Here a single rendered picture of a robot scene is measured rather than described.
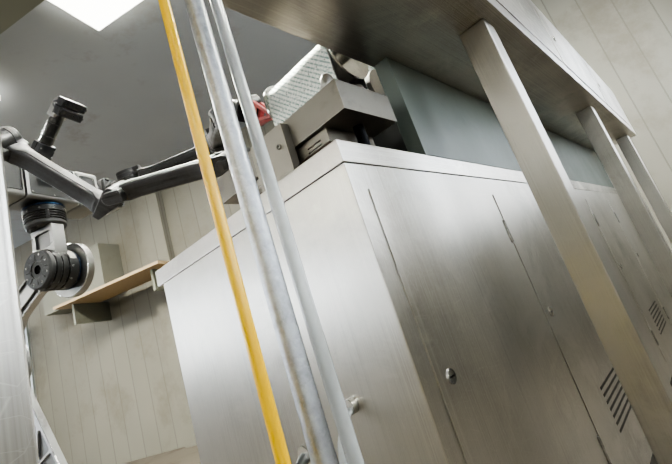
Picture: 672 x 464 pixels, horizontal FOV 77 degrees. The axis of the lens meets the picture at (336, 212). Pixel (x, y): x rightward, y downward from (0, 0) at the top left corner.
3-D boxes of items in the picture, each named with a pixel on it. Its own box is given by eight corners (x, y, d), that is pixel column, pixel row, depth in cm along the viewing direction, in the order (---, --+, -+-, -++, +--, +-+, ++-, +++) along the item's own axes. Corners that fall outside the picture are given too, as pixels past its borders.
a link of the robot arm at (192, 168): (96, 192, 126) (118, 179, 136) (106, 210, 128) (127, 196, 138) (224, 155, 116) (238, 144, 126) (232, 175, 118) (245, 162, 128)
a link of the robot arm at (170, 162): (229, 154, 184) (219, 133, 183) (226, 150, 171) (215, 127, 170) (129, 197, 178) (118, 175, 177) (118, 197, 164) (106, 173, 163)
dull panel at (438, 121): (609, 190, 255) (591, 155, 261) (616, 188, 253) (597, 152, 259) (411, 162, 88) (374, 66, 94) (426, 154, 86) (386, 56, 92)
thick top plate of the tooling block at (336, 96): (276, 204, 108) (269, 183, 110) (397, 121, 84) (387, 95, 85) (221, 204, 96) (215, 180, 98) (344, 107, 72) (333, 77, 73)
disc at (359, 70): (374, 84, 109) (354, 36, 112) (376, 83, 109) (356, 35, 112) (337, 73, 98) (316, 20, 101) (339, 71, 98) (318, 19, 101)
